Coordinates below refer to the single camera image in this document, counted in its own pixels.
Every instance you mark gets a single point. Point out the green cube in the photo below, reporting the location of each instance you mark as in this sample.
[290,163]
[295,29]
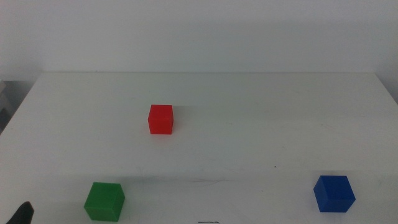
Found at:
[104,202]

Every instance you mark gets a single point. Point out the blue cube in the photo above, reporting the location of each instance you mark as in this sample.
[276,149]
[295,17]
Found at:
[334,194]

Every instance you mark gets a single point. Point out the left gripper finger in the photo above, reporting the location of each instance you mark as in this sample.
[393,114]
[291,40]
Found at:
[23,214]

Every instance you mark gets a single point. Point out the red cube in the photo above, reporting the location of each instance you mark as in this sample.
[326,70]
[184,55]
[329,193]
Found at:
[161,121]

